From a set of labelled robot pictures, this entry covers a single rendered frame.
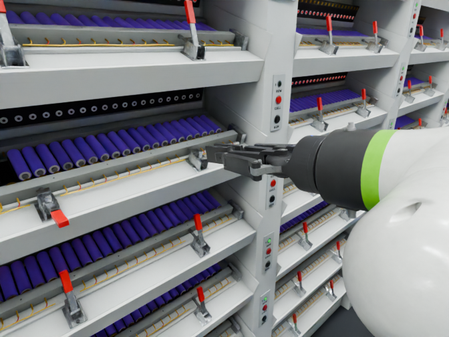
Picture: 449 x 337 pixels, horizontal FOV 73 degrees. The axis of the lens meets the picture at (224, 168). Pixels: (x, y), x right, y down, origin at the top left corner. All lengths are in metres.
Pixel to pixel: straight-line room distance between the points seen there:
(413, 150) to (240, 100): 0.46
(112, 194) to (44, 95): 0.18
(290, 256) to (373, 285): 0.83
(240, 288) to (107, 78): 0.65
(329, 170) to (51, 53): 0.38
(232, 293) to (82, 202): 0.52
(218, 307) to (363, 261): 0.68
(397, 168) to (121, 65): 0.37
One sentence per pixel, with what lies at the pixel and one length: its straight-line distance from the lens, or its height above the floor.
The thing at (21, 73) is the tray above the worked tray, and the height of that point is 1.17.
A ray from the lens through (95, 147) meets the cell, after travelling 0.59.
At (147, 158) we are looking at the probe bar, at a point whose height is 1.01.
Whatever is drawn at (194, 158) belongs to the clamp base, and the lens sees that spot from 0.59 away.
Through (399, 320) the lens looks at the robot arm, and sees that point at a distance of 0.21.
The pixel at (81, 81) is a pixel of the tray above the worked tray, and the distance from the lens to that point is 0.46.
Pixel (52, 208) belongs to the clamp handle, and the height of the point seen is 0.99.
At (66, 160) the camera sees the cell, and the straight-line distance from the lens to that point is 0.56.
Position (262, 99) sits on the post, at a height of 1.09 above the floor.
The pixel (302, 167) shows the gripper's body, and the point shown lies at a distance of 0.38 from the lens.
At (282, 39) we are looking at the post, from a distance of 0.69.
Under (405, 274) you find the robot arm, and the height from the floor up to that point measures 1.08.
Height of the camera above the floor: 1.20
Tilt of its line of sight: 22 degrees down
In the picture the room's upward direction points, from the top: straight up
